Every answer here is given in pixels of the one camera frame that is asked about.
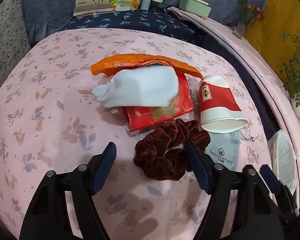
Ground glass vase pink flowers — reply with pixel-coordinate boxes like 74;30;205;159
232;0;263;39

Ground small green packet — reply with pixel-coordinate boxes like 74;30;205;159
109;0;131;11

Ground white sock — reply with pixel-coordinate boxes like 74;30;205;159
93;64;179;108

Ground red white paper cup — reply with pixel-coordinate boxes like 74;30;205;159
199;75;248;133

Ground orange plastic bag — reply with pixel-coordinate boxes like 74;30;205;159
90;54;203;79

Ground red envelope packet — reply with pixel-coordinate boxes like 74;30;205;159
122;74;193;131

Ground mint green tin box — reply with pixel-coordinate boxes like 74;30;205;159
179;0;212;18

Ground dark red velvet scrunchie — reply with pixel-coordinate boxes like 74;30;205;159
134;119;211;181

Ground green plant white pot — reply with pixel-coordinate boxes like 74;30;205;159
279;31;300;118

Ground grey drawstring pouch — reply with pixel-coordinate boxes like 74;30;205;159
205;129;255;171

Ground navy floral cloth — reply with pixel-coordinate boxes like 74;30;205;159
68;10;200;45

